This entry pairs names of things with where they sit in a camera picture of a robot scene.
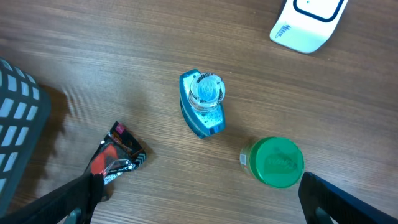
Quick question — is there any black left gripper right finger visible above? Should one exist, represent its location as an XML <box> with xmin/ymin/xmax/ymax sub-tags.
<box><xmin>298</xmin><ymin>172</ymin><xmax>397</xmax><ymax>224</ymax></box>

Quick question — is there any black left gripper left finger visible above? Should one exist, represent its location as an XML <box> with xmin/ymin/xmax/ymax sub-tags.
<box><xmin>1</xmin><ymin>173</ymin><xmax>104</xmax><ymax>223</ymax></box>

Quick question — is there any black red snack wrapper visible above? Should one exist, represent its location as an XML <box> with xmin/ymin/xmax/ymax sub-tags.
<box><xmin>85</xmin><ymin>121</ymin><xmax>147</xmax><ymax>202</ymax></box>

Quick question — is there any green lid jar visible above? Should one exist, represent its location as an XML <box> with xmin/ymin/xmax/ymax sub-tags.
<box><xmin>239</xmin><ymin>136</ymin><xmax>305</xmax><ymax>189</ymax></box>

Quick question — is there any blue mouthwash bottle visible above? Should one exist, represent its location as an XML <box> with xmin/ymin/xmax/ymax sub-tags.
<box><xmin>179</xmin><ymin>69</ymin><xmax>226</xmax><ymax>139</ymax></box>

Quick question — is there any white barcode scanner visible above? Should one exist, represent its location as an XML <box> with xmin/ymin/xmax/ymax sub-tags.
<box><xmin>269</xmin><ymin>0</ymin><xmax>348</xmax><ymax>54</ymax></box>

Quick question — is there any grey plastic mesh basket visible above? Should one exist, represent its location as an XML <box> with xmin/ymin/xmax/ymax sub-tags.
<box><xmin>1</xmin><ymin>58</ymin><xmax>51</xmax><ymax>216</ymax></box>

